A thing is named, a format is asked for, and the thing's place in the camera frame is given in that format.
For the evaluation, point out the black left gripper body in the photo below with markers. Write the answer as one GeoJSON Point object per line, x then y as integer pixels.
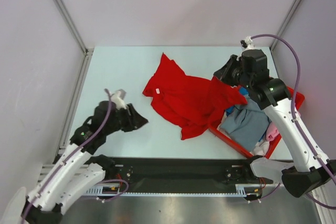
{"type": "Point", "coordinates": [123, 120]}

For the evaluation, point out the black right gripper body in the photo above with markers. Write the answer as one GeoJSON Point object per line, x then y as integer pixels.
{"type": "Point", "coordinates": [232, 75]}

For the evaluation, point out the red t-shirt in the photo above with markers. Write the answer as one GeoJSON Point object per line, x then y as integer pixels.
{"type": "Point", "coordinates": [190, 102]}

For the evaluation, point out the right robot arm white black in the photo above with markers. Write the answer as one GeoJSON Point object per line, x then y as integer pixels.
{"type": "Point", "coordinates": [311, 167]}

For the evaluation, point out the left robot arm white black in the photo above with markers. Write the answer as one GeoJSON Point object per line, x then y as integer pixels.
{"type": "Point", "coordinates": [78, 169]}

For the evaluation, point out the blue t-shirt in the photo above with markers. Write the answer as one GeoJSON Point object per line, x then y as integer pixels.
{"type": "Point", "coordinates": [243, 92]}

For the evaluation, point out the grey-blue t-shirt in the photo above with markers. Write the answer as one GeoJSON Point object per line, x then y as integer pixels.
{"type": "Point", "coordinates": [246, 125]}

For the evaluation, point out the red plastic bin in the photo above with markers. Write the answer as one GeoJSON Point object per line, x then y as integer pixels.
{"type": "Point", "coordinates": [214, 128]}

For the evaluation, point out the pink t-shirt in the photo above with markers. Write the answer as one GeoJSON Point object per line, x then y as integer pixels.
{"type": "Point", "coordinates": [272, 132]}

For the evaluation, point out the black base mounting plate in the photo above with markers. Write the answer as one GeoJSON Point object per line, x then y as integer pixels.
{"type": "Point", "coordinates": [186, 176]}

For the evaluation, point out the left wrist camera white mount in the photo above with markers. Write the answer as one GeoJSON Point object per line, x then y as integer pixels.
{"type": "Point", "coordinates": [116, 99]}

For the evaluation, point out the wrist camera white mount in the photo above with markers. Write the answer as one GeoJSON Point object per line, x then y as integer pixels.
{"type": "Point", "coordinates": [116, 99]}
{"type": "Point", "coordinates": [247, 43]}

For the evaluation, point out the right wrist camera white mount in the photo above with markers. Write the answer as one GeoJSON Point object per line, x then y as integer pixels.
{"type": "Point", "coordinates": [247, 43]}

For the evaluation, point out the left grey cable duct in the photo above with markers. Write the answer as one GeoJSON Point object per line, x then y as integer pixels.
{"type": "Point", "coordinates": [105, 190]}

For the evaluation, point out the grey cable duct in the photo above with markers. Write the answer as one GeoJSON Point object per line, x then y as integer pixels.
{"type": "Point", "coordinates": [105, 190]}
{"type": "Point", "coordinates": [249, 190]}

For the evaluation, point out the left aluminium corner post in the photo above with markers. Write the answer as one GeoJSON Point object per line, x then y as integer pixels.
{"type": "Point", "coordinates": [69, 22]}

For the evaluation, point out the aluminium corner post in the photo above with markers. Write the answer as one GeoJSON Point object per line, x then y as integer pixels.
{"type": "Point", "coordinates": [288, 17]}
{"type": "Point", "coordinates": [69, 22]}

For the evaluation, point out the right grey cable duct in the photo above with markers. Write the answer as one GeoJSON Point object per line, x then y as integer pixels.
{"type": "Point", "coordinates": [249, 190]}

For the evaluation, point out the right aluminium corner post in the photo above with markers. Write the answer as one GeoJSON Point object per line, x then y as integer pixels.
{"type": "Point", "coordinates": [288, 17]}

